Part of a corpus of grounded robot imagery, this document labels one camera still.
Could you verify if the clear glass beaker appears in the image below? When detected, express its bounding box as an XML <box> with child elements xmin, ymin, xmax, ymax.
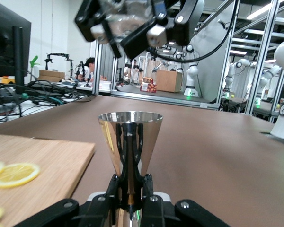
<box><xmin>91</xmin><ymin>0</ymin><xmax>168</xmax><ymax>46</ymax></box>

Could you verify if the seated dark haired person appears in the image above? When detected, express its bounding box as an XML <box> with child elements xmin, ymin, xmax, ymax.
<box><xmin>76</xmin><ymin>56</ymin><xmax>96</xmax><ymax>82</ymax></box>

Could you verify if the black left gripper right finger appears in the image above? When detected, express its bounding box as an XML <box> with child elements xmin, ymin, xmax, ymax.
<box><xmin>141</xmin><ymin>174</ymin><xmax>230</xmax><ymax>227</ymax></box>

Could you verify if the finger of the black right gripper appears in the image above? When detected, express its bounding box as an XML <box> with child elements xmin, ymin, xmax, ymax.
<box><xmin>74</xmin><ymin>0</ymin><xmax>123</xmax><ymax>59</ymax></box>
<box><xmin>120</xmin><ymin>0</ymin><xmax>204</xmax><ymax>60</ymax></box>

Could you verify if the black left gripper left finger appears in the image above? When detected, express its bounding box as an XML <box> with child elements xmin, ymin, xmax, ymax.
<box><xmin>14</xmin><ymin>174</ymin><xmax>122</xmax><ymax>227</ymax></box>

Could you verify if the steel double jigger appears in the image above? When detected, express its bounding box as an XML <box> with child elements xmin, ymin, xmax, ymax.
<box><xmin>97</xmin><ymin>111</ymin><xmax>164</xmax><ymax>227</ymax></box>

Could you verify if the brown table mat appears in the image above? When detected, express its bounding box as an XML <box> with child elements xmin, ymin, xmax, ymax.
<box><xmin>0</xmin><ymin>95</ymin><xmax>284</xmax><ymax>227</ymax></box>

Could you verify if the aluminium cage frame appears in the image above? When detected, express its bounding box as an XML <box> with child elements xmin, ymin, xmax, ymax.
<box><xmin>91</xmin><ymin>0</ymin><xmax>284</xmax><ymax>124</ymax></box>

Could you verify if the large cardboard box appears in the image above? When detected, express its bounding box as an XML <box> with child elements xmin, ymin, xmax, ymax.
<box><xmin>155</xmin><ymin>70</ymin><xmax>184</xmax><ymax>94</ymax></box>

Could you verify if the black monitor stand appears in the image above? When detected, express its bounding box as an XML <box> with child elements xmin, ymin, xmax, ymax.
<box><xmin>12</xmin><ymin>26</ymin><xmax>25</xmax><ymax>94</ymax></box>

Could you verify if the wooden cutting board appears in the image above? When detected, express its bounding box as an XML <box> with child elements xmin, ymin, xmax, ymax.
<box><xmin>0</xmin><ymin>133</ymin><xmax>96</xmax><ymax>227</ymax></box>

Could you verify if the red snack box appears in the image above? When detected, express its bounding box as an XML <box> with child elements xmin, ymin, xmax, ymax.
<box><xmin>139</xmin><ymin>76</ymin><xmax>158</xmax><ymax>94</ymax></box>

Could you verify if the black computer monitor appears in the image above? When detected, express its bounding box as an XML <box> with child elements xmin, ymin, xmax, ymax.
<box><xmin>0</xmin><ymin>0</ymin><xmax>32</xmax><ymax>78</ymax></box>

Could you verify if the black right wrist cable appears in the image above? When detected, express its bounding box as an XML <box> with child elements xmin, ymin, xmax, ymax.
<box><xmin>153</xmin><ymin>0</ymin><xmax>238</xmax><ymax>63</ymax></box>

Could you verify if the flat cardboard box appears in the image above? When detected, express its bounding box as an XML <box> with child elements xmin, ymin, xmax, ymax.
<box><xmin>38</xmin><ymin>69</ymin><xmax>66</xmax><ymax>83</ymax></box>

